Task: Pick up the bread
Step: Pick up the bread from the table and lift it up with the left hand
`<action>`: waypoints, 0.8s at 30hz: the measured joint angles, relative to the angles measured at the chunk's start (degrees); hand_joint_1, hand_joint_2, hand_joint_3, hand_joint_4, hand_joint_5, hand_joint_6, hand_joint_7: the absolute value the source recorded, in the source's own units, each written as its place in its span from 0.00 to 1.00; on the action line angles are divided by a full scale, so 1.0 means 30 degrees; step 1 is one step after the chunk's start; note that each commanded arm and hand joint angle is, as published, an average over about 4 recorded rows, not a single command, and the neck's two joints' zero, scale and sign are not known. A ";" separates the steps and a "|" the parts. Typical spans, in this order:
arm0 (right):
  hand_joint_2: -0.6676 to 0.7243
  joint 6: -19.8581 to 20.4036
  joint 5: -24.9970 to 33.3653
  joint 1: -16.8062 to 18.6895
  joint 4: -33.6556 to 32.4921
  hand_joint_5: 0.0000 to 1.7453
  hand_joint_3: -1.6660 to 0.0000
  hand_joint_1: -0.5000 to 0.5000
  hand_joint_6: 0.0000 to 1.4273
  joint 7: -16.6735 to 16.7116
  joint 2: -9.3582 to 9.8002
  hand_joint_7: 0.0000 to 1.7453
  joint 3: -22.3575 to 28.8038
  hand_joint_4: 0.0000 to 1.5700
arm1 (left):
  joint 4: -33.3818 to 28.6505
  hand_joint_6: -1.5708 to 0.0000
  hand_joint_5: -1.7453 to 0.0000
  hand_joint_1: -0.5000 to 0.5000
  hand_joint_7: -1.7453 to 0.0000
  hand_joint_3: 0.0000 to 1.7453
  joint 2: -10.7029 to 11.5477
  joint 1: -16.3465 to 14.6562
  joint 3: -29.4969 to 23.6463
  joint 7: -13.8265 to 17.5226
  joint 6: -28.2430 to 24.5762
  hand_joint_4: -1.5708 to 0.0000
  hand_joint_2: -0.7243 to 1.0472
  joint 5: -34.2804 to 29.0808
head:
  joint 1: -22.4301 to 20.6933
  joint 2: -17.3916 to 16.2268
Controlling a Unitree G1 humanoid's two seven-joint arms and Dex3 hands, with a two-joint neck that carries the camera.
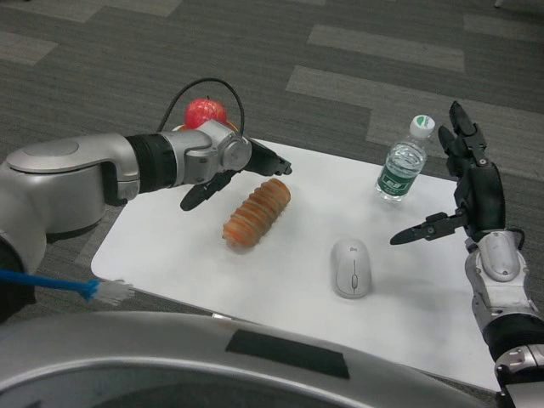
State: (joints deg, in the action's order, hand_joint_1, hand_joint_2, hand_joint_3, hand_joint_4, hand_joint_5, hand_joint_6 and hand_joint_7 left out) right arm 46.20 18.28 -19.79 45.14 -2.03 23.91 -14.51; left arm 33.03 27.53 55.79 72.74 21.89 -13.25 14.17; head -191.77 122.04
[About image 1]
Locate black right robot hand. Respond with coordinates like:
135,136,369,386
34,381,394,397
389,100,507,247

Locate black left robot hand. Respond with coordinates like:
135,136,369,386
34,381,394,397
179,138,293,213

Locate brown ridged bread roll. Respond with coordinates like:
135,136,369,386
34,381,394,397
222,178,292,249

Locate orange round plate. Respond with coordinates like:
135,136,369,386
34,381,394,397
172,121,240,133

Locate red apple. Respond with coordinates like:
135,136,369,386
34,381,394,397
184,96,230,131

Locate clear green-label water bottle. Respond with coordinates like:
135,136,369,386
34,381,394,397
374,114,437,203

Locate white computer mouse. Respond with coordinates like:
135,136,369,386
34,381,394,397
331,237,372,300

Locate silver robot chest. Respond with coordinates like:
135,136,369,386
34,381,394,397
0,312,501,408

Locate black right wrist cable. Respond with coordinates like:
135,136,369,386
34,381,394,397
507,227,528,252

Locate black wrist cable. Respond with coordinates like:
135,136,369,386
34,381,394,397
507,227,528,252
157,78,247,138

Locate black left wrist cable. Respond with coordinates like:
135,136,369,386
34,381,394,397
157,78,247,138

